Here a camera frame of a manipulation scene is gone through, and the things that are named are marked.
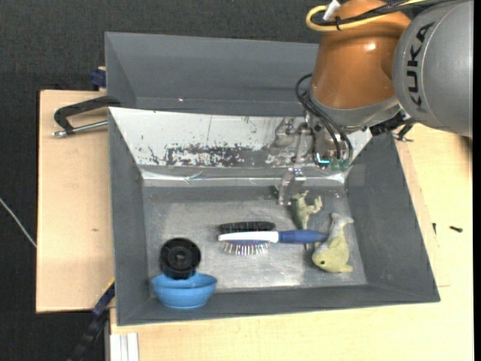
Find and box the white and blue hairbrush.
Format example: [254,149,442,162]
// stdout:
[216,220,328,256]

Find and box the blue bowl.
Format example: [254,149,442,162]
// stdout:
[150,272,219,310]

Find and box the green toy dinosaur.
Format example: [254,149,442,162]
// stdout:
[286,190,324,231]

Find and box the yellow-green plush dolphin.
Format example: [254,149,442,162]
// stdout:
[311,212,355,275]

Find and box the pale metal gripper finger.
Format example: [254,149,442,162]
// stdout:
[277,166,308,206]
[273,118,301,148]

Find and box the pale wood board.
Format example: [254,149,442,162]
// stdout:
[35,89,116,314]

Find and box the black round cap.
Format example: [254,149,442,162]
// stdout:
[159,237,202,280]

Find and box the grey metal bin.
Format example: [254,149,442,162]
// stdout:
[104,31,441,326]

